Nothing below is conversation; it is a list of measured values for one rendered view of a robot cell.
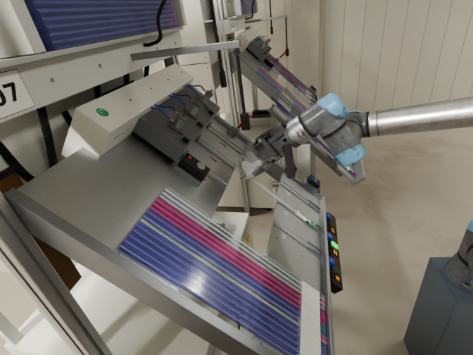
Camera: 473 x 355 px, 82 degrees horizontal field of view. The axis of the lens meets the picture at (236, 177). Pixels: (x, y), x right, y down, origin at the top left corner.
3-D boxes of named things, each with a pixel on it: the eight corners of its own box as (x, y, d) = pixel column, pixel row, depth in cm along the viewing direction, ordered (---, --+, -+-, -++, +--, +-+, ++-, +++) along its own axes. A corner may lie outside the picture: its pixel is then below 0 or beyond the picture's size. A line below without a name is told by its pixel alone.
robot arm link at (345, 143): (371, 141, 79) (350, 111, 77) (367, 160, 71) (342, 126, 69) (347, 154, 84) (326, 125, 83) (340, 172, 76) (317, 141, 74)
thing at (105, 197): (239, 151, 108) (246, 143, 105) (165, 303, 54) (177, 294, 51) (169, 98, 103) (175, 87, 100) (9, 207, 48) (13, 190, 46)
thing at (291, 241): (314, 202, 112) (319, 198, 110) (316, 389, 58) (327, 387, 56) (278, 175, 109) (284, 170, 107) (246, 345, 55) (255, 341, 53)
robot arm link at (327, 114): (352, 119, 68) (332, 91, 67) (314, 143, 74) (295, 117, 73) (351, 112, 75) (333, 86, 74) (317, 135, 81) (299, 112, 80)
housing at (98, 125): (177, 108, 104) (194, 77, 96) (91, 175, 64) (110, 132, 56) (159, 94, 103) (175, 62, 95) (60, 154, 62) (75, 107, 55)
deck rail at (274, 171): (312, 204, 115) (322, 196, 112) (312, 208, 114) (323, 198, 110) (171, 97, 104) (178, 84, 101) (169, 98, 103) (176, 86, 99)
